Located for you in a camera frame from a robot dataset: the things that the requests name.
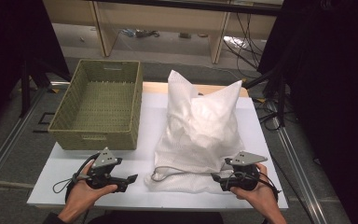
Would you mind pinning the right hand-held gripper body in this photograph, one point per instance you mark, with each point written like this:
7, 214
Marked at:
248, 158

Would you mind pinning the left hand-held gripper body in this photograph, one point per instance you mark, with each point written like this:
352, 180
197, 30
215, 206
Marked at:
104, 160

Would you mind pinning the white mesh laundry bag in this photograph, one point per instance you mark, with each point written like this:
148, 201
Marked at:
180, 155

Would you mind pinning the green woven basket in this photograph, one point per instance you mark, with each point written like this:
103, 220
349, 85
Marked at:
99, 105

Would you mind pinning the person's right hand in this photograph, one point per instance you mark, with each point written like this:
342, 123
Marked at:
262, 199

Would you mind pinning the person's left hand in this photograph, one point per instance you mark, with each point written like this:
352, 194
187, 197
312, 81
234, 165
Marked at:
80, 199

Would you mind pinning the person's dark clothing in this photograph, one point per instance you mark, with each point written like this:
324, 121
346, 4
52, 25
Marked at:
155, 218

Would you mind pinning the black metal stand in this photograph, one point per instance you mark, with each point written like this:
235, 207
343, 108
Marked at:
24, 90
281, 99

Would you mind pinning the black curtain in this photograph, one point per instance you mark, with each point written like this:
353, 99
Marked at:
332, 93
6, 46

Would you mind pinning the clear plastic bag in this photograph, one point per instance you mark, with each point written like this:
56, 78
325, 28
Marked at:
234, 41

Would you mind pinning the light wooden shelf unit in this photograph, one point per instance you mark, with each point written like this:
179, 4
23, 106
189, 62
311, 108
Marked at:
167, 17

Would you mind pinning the aluminium floor rail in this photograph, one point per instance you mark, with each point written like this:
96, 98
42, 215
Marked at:
298, 174
6, 146

